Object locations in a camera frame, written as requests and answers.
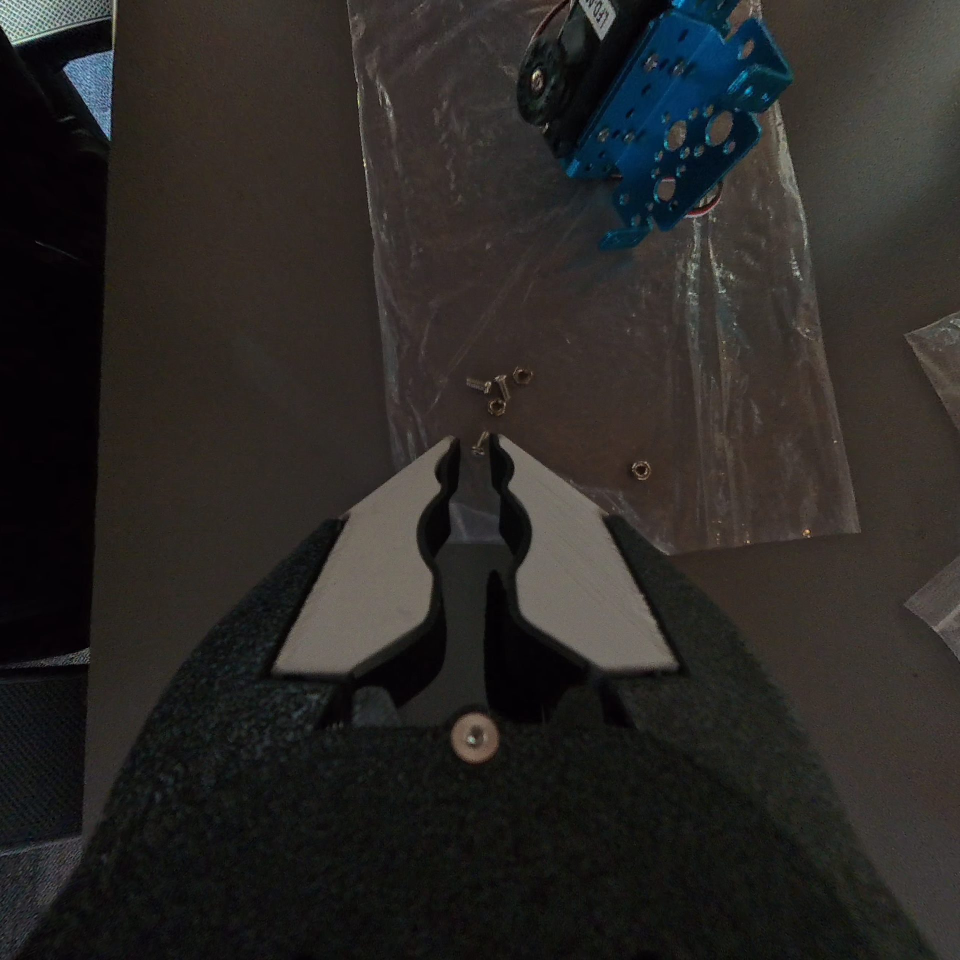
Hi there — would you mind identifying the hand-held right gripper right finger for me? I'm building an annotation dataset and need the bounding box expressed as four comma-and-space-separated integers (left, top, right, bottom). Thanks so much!
487, 432, 682, 712

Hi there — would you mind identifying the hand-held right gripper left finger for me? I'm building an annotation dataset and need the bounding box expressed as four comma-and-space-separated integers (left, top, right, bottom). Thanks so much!
271, 435, 462, 710

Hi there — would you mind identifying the black servo with blue bracket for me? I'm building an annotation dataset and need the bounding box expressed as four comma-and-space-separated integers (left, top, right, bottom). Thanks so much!
517, 0, 795, 254

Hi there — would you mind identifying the grey desk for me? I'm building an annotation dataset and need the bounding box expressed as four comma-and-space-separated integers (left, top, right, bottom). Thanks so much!
81, 0, 960, 849

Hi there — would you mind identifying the cluster of small screws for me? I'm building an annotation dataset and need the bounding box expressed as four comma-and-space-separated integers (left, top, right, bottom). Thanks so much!
465, 365, 534, 416

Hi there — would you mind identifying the clear plastic bag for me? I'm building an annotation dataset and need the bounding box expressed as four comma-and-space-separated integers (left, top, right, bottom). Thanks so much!
348, 0, 862, 558

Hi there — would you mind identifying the pile of small screw bags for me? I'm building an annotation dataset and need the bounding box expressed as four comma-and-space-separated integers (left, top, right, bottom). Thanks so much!
903, 313, 960, 655

